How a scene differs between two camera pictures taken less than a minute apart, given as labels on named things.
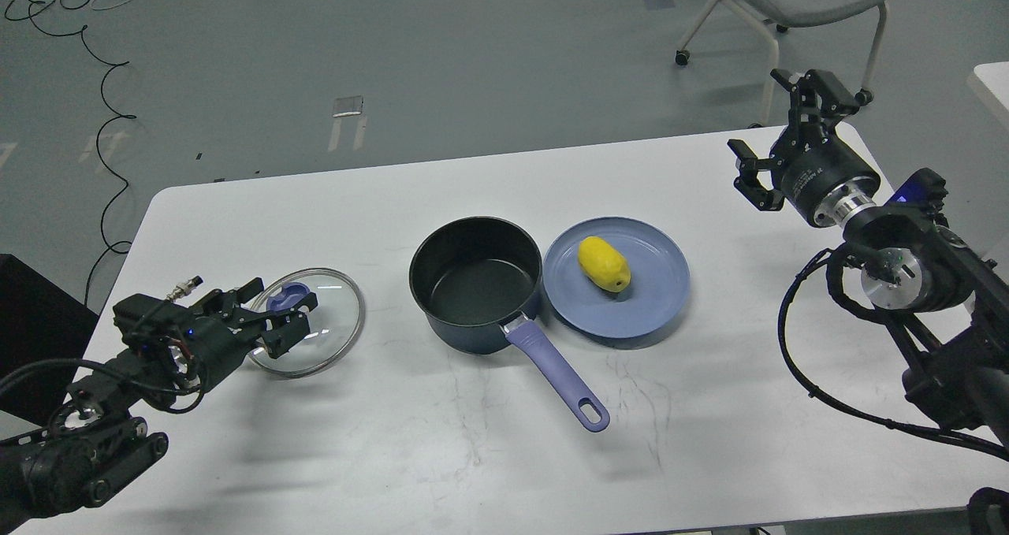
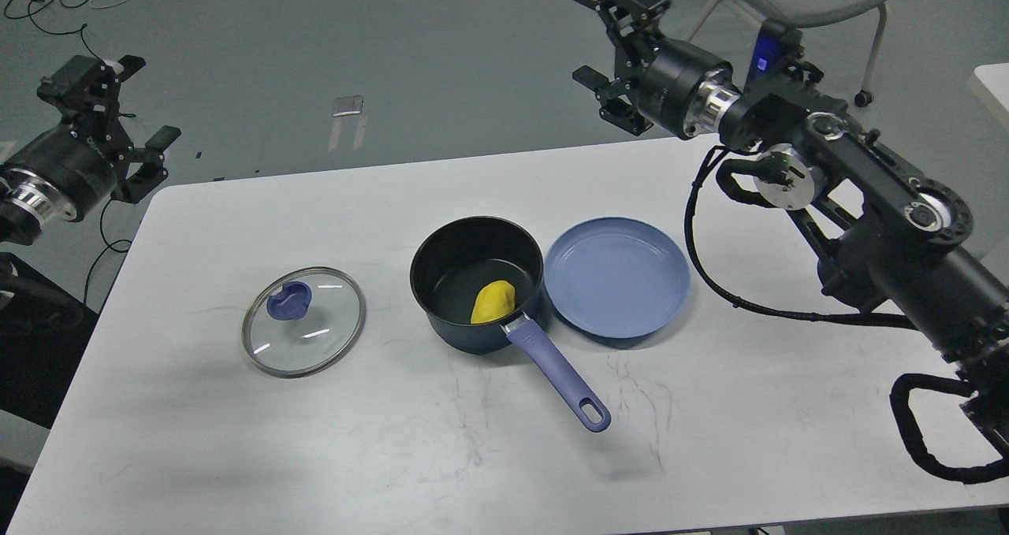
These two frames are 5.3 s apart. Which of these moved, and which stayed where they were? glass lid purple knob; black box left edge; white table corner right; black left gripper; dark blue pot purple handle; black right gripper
Moved: black right gripper; black left gripper
Stayed: dark blue pot purple handle; glass lid purple knob; white table corner right; black box left edge
